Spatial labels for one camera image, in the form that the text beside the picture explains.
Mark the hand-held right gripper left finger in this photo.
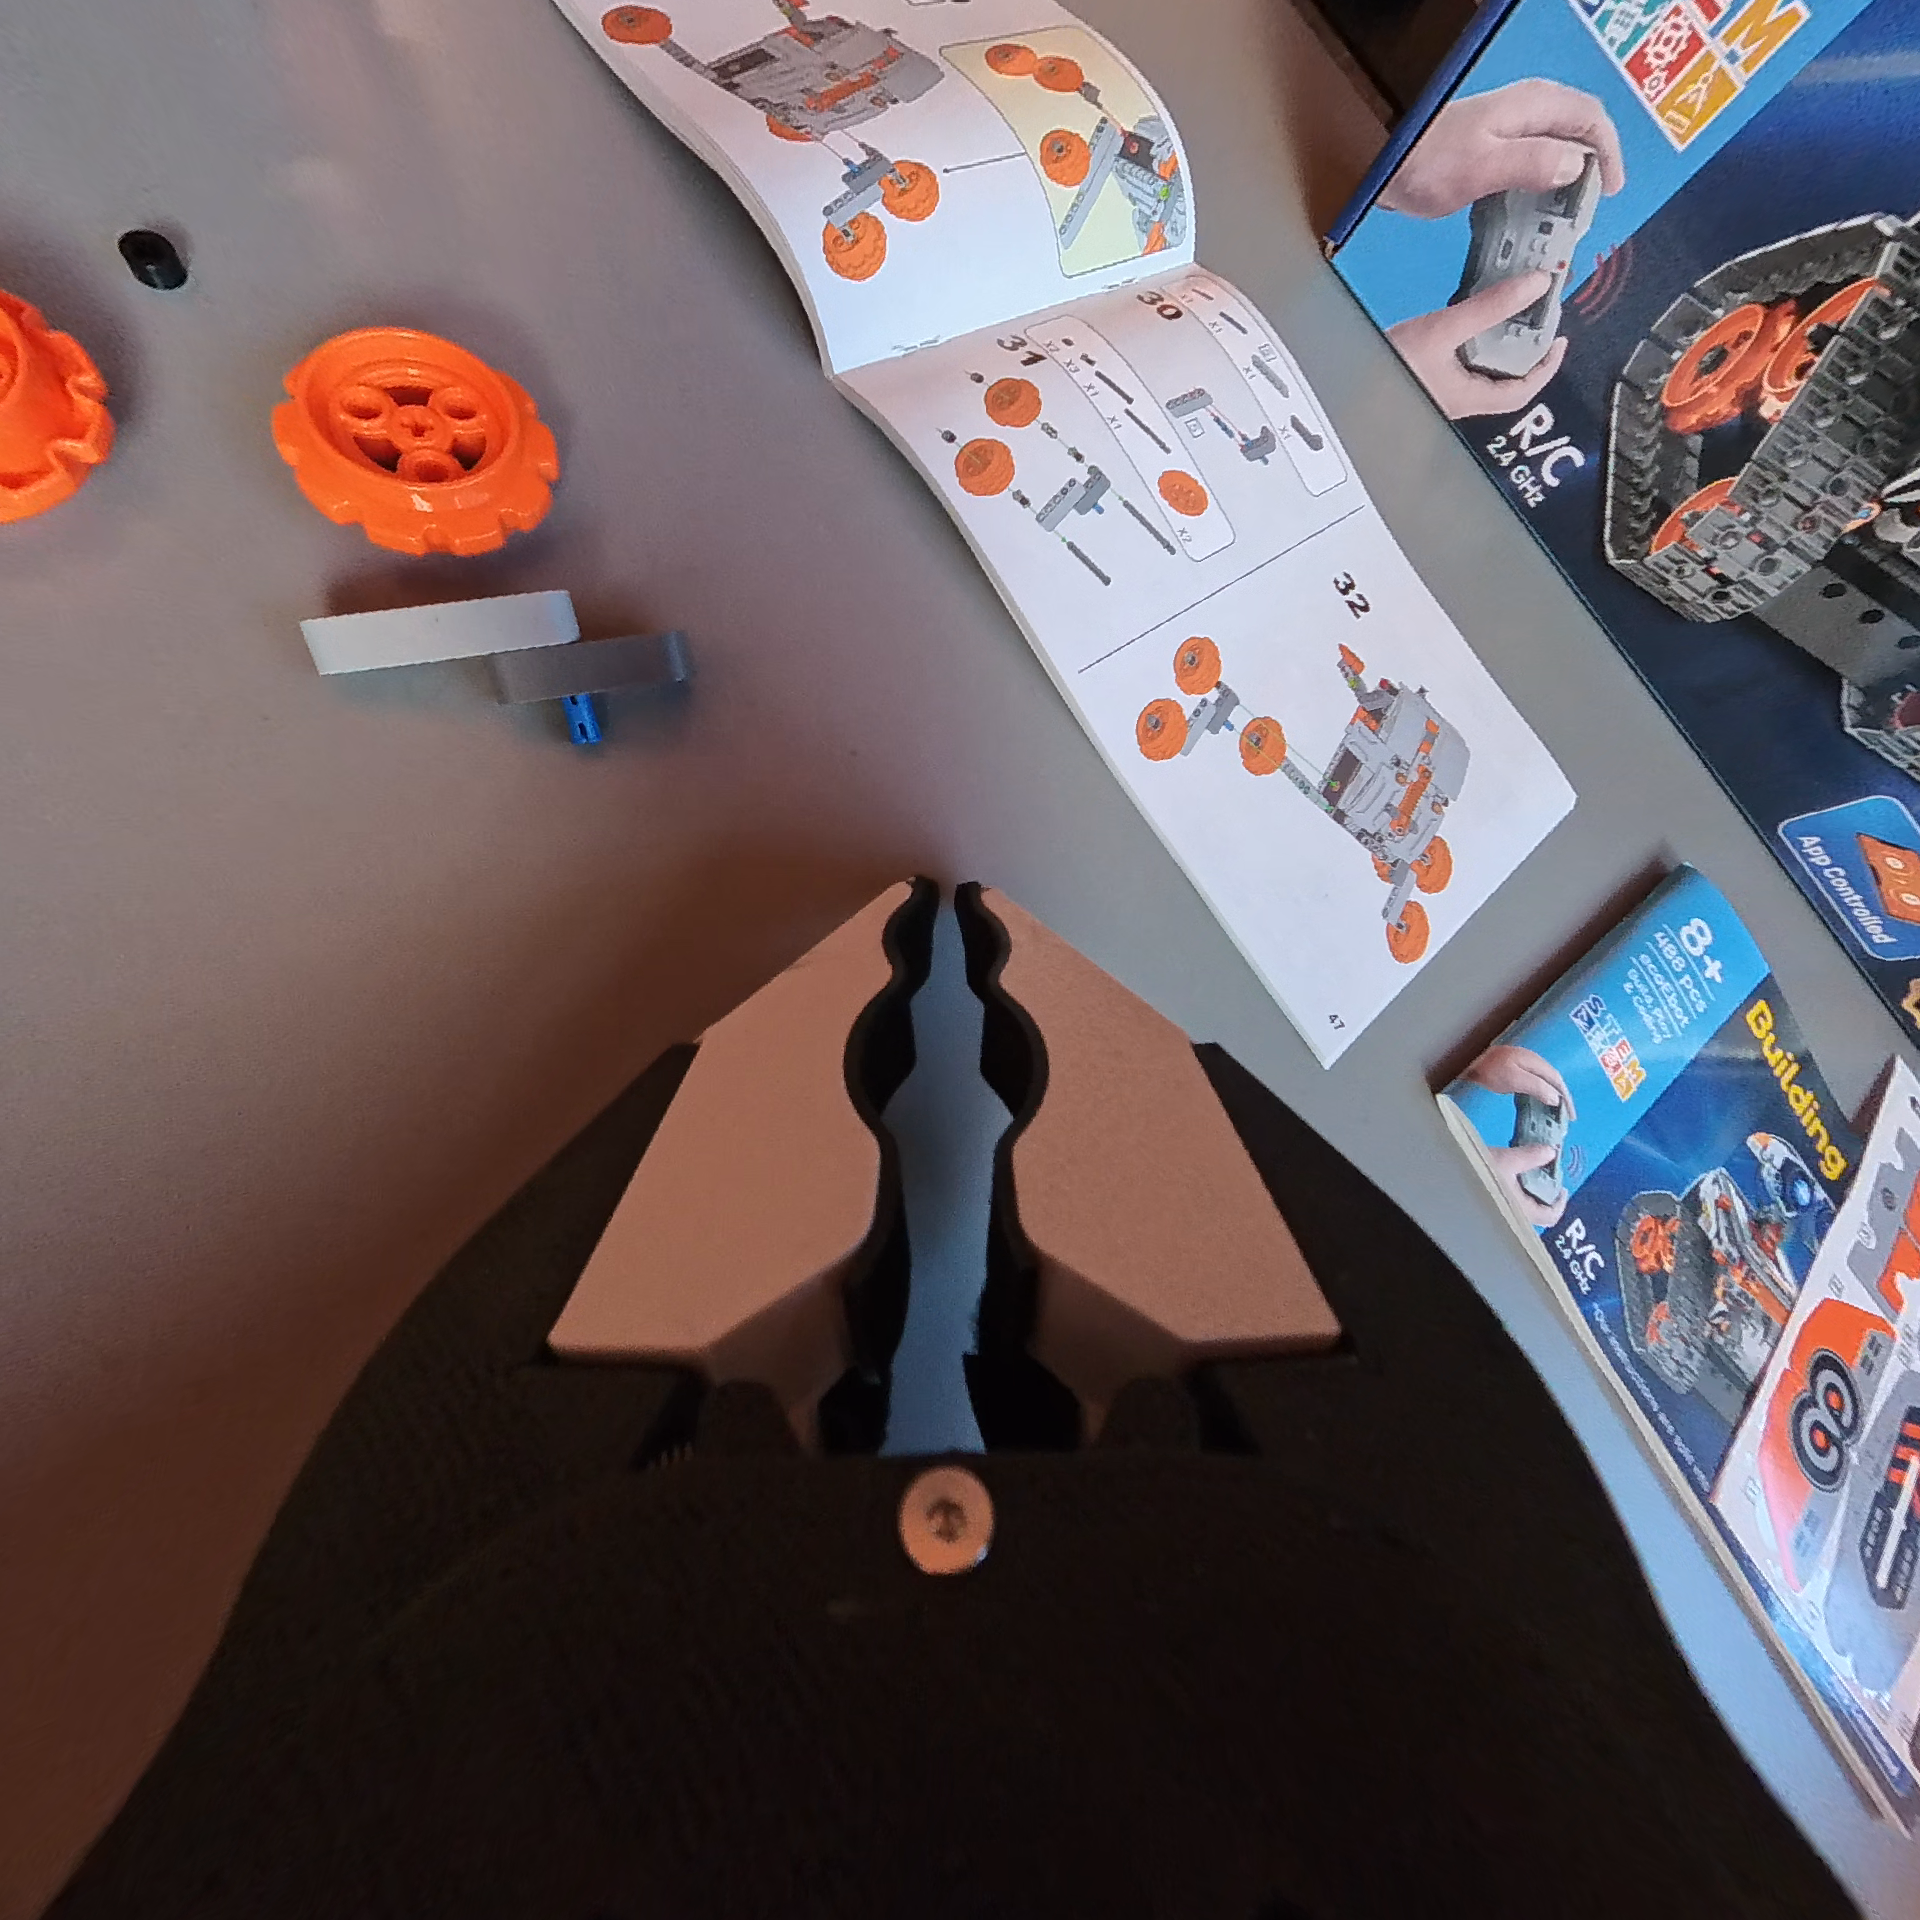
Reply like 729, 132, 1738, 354
546, 874, 943, 1454

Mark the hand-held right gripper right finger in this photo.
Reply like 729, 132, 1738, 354
953, 879, 1344, 1454

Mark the blue cover booklet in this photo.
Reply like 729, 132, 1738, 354
1434, 861, 1920, 1839

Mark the orange toothed wheel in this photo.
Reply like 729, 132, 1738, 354
270, 326, 559, 561
0, 287, 116, 529

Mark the grey beam assembly blue pin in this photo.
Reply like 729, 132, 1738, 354
296, 590, 697, 750

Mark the open instruction booklet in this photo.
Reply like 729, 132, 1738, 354
546, 0, 1578, 1070

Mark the sticker sheet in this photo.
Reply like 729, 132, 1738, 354
1709, 1054, 1920, 1794

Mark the blue robot kit box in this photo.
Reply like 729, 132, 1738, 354
1318, 0, 1920, 1044

